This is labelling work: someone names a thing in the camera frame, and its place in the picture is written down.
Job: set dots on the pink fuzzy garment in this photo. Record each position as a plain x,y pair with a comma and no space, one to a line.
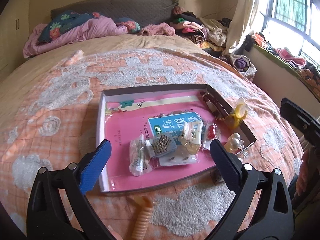
157,30

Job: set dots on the cream built-in wardrobe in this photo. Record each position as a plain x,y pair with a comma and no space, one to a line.
14,34

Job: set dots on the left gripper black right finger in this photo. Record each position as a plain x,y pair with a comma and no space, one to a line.
237,176

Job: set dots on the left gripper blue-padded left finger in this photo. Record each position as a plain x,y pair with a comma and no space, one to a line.
89,168

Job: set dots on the clothes on window sill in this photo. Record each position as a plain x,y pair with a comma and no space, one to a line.
302,67

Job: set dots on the shallow cardboard box tray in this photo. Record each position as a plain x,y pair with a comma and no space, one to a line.
126,113

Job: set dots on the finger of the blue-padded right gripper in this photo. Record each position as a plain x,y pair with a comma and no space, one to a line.
300,119

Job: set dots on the purple crumpled duvet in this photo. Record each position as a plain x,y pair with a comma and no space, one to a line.
93,28

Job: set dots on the white hair claw clip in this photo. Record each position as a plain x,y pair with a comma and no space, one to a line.
191,136

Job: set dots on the orange white patterned blanket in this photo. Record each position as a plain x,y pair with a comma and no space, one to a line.
49,115

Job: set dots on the blue box of earrings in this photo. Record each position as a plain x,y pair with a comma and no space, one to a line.
160,145

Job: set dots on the yellow item plastic bag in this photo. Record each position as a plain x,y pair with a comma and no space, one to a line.
237,115

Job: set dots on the stud earrings card bag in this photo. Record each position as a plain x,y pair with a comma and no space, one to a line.
177,159

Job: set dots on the small clear jewelry bag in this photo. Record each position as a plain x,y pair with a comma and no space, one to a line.
139,160

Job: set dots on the pile of clothes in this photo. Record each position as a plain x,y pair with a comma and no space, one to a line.
206,33

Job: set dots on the bag of clothes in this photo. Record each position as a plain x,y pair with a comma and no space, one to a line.
242,64

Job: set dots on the cream curtain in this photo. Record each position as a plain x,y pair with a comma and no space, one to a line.
246,20

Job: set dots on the floral dark pillow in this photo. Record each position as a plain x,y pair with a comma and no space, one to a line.
70,19

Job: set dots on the red bead earrings bag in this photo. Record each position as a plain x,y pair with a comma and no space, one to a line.
211,133

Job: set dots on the dark grey headboard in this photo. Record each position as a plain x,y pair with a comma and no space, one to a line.
144,12

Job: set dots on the window with grille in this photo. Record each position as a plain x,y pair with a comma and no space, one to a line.
293,24

